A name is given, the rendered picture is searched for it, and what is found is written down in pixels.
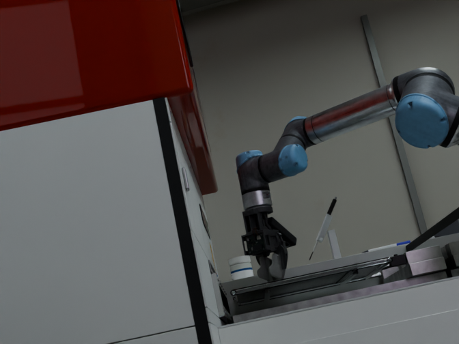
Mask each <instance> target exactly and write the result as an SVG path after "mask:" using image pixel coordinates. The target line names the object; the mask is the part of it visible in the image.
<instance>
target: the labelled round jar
mask: <svg viewBox="0 0 459 344"><path fill-rule="evenodd" d="M250 262H251V260H250V256H248V255H244V256H239V257H234V258H231V259H229V266H230V272H231V276H232V280H236V279H240V278H247V277H250V276H254V275H253V269H252V266H251V263H250Z"/></svg>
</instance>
